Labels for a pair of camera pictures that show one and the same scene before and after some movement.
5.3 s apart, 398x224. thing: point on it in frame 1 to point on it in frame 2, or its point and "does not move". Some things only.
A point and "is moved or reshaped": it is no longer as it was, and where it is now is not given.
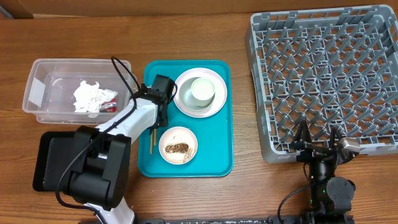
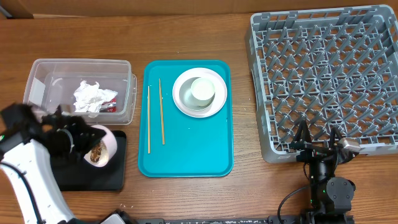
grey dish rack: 334,68 does not move
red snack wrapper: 109,106 does not move
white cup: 202,89 does not move
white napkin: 88,98 does not move
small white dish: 178,145 is moved or reshaped
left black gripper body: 163,121 to 73,139
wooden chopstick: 155,137 is moved or reshaped
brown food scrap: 180,147 is moved or reshaped
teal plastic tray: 214,157 does not move
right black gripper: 303,140 does not move
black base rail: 272,219 does not move
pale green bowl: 188,99 does not move
